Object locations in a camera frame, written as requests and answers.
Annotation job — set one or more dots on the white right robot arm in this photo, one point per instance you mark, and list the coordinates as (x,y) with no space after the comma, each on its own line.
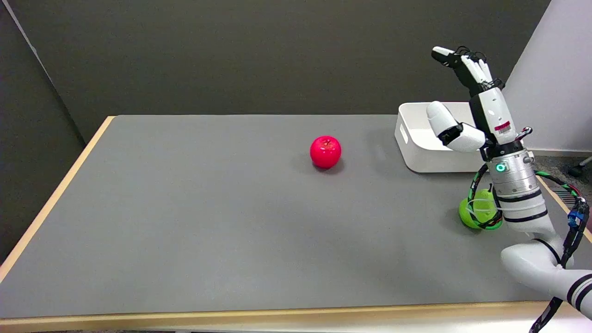
(520,194)

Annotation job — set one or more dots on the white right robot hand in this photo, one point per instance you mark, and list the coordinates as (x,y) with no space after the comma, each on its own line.
(492,108)

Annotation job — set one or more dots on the white zip tie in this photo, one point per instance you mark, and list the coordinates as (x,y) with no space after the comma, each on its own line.
(481,209)

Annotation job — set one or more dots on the white plastic bin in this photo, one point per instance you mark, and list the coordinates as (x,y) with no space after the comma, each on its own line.
(421,150)

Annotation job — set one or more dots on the black chair caster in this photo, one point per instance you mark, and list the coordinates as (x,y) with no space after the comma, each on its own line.
(577,170)

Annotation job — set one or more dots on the green apple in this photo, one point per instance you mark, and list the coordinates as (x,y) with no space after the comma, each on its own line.
(476,208)

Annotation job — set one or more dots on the red apple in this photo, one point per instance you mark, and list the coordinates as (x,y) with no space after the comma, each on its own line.
(325,151)

